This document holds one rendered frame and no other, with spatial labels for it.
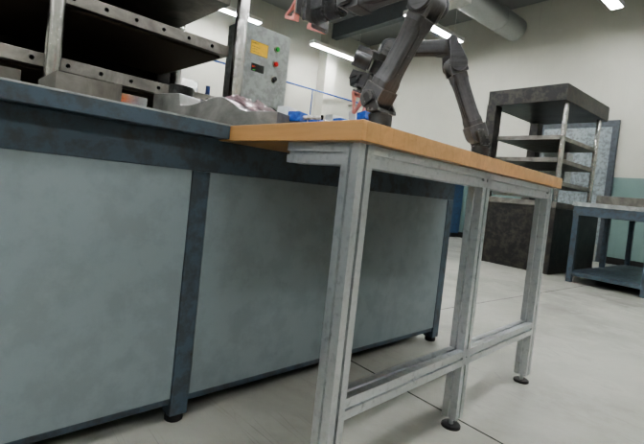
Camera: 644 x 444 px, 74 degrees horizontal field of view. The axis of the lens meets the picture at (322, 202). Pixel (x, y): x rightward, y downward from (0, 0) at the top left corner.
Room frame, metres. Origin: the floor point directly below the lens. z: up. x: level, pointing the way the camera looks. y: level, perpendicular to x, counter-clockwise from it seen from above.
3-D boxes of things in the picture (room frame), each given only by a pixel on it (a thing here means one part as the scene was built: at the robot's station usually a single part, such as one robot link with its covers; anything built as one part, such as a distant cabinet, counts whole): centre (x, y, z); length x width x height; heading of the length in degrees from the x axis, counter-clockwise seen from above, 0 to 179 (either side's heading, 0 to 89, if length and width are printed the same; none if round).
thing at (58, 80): (1.14, 0.67, 0.83); 0.20 x 0.15 x 0.07; 44
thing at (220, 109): (1.40, 0.30, 0.85); 0.50 x 0.26 x 0.11; 61
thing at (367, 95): (1.16, -0.12, 0.90); 0.09 x 0.06 x 0.06; 135
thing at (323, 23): (1.35, 0.06, 1.20); 0.10 x 0.07 x 0.07; 135
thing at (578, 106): (5.45, -2.78, 1.03); 1.54 x 0.94 x 2.06; 130
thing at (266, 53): (2.36, 0.43, 0.73); 0.30 x 0.22 x 1.47; 134
